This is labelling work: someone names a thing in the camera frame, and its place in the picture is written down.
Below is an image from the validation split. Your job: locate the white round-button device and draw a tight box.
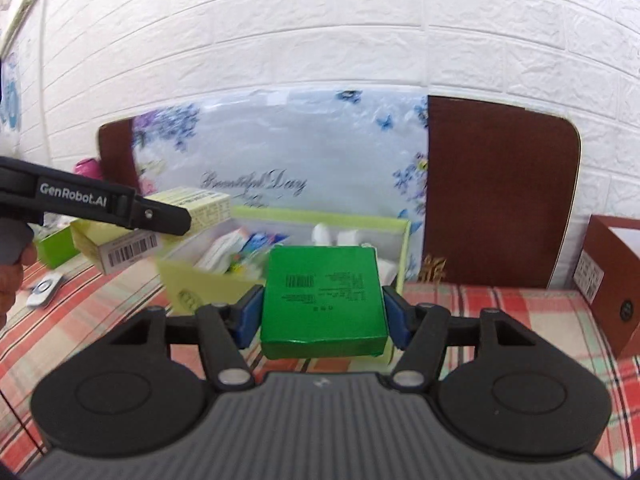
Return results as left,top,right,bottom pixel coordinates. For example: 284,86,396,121
27,272,67,309

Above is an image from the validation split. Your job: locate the green open tray box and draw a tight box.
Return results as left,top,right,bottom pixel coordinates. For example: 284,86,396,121
37,224,82,269

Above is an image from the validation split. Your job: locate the large light green cardboard box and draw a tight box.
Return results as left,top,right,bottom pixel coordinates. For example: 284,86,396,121
157,204,412,317

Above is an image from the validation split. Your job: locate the pink thermos bottle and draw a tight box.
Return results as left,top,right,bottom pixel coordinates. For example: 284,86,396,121
74,158,104,179

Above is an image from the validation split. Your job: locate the plaid blanket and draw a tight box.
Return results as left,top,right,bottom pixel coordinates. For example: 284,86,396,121
0,257,640,477

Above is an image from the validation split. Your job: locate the person's left hand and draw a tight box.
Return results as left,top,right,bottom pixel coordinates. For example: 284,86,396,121
0,243,39,332

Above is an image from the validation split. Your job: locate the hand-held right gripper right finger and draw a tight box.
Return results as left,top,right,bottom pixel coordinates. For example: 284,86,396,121
382,285,540,393

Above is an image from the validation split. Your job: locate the dark brown headboard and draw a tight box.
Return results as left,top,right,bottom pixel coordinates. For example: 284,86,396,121
97,94,584,291

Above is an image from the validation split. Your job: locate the brown cardboard box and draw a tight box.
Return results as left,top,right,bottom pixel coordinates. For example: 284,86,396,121
572,214,640,359

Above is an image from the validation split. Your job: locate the blue toothpaste box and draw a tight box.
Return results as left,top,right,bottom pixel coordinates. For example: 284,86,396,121
234,232,292,267

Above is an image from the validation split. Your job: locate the wall poster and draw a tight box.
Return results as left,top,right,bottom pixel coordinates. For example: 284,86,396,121
0,52,23,133

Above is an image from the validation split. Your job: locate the yellow-green small box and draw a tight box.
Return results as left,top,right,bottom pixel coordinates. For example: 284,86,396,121
69,186,234,276

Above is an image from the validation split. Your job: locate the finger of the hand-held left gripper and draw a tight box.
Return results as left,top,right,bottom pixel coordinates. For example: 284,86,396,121
113,189,194,236

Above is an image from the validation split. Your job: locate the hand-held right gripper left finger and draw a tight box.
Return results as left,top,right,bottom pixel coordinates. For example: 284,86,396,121
106,284,267,394

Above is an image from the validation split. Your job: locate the orange and white box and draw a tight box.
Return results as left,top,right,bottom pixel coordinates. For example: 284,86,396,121
194,229,251,275

